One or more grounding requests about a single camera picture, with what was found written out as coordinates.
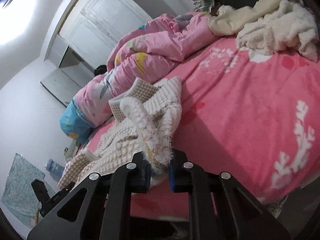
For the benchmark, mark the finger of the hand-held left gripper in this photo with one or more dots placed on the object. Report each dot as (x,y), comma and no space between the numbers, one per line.
(66,190)

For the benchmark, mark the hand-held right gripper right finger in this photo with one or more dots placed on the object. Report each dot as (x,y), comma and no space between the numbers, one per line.
(172,180)

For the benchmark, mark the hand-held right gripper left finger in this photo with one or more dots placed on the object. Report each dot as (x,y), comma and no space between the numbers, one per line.
(147,180)

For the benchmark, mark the beige white houndstooth coat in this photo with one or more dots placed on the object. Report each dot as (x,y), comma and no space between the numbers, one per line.
(130,135)

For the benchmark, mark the blue water bottle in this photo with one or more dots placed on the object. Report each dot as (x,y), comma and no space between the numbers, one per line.
(55,171)

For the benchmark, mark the teal patterned cloth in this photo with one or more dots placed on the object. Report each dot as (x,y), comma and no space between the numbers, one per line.
(17,187)

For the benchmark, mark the green patterned cloth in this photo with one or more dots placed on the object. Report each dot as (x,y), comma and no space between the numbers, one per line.
(75,150)

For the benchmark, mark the pink floral bed sheet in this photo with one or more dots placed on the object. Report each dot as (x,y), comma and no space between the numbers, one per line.
(237,105)

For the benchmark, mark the grey board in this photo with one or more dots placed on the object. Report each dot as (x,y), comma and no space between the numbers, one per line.
(60,87)

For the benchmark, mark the dark object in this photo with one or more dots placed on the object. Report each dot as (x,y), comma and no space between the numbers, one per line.
(100,70)

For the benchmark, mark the pink floral duvet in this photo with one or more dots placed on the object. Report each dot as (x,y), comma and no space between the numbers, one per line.
(155,45)

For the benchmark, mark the beige garment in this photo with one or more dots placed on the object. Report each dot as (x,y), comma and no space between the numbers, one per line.
(230,22)

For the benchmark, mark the white wardrobe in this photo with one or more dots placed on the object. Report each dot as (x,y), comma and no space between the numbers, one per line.
(105,15)

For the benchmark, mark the green checked cloth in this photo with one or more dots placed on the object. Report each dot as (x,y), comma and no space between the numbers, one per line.
(205,2)

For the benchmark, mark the cream fleece garment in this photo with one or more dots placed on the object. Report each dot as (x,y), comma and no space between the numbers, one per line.
(280,32)

